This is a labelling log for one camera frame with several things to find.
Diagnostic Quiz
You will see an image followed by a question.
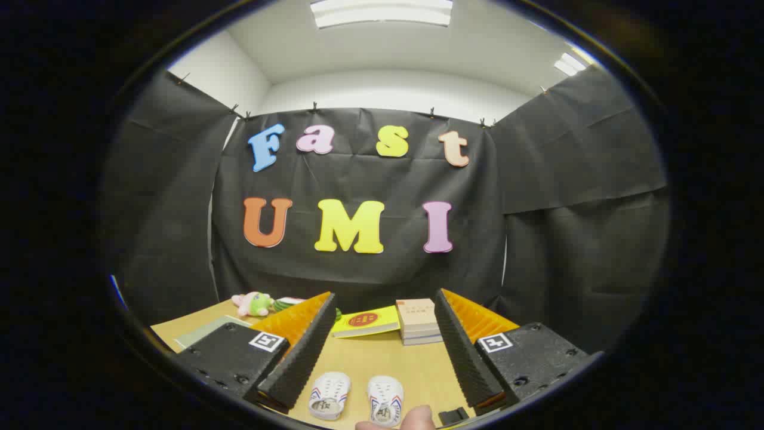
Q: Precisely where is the large ceiling light panel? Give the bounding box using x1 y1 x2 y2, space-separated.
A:
310 0 453 29

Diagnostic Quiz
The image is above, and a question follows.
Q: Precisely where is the watermelon slice plush cushion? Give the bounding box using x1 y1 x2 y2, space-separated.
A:
273 297 343 323

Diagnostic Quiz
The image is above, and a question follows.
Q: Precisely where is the pink green plush toy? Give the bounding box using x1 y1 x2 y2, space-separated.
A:
232 291 275 318

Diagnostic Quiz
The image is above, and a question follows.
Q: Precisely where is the black backdrop cloth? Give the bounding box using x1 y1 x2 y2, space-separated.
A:
101 64 670 353

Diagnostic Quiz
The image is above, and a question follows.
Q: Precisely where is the white striped sneaker shoe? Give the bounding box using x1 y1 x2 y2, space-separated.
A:
366 375 405 428
308 371 352 421

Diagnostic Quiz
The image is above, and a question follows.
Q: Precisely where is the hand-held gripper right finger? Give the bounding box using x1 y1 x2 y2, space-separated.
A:
434 288 593 417

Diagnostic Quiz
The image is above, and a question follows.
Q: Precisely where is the small ceiling light panel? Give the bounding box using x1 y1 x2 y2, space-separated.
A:
553 53 589 77

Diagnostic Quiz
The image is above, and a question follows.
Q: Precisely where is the tan cover book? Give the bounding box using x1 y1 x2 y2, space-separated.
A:
396 299 440 333

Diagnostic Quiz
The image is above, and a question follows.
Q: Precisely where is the beige fabric storage box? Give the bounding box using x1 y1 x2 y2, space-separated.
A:
173 315 252 351

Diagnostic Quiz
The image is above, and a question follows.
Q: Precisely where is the yellow book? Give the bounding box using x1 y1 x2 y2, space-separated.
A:
331 306 401 339

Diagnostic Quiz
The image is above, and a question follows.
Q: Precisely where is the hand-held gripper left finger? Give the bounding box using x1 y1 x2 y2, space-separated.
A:
173 291 337 411

